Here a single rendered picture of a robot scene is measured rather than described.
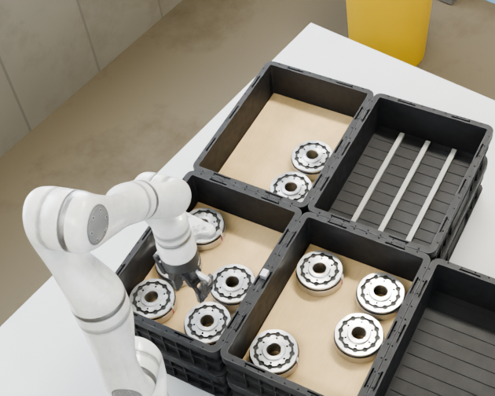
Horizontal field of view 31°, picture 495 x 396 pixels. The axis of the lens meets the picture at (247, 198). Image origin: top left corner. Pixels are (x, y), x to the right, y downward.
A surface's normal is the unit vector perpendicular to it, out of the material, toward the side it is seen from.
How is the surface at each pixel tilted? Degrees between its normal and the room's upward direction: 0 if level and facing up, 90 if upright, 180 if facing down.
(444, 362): 0
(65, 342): 0
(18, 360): 0
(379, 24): 93
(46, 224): 45
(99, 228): 86
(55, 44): 90
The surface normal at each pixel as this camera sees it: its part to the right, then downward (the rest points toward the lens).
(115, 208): 0.97, -0.07
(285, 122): -0.10, -0.62
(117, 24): 0.79, 0.43
